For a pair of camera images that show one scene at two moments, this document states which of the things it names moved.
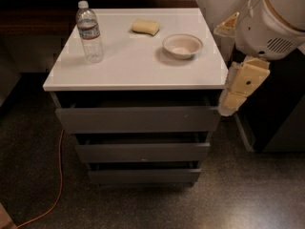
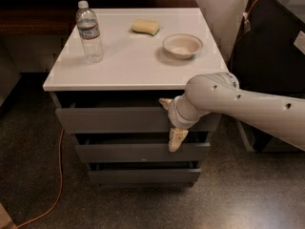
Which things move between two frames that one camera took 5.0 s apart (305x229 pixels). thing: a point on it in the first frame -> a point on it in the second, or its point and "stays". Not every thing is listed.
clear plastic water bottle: (90, 33) stays
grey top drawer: (140, 119) stays
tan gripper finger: (244, 76) -> (176, 137)
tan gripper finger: (227, 28) -> (166, 102)
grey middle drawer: (143, 148) stays
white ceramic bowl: (182, 46) stays
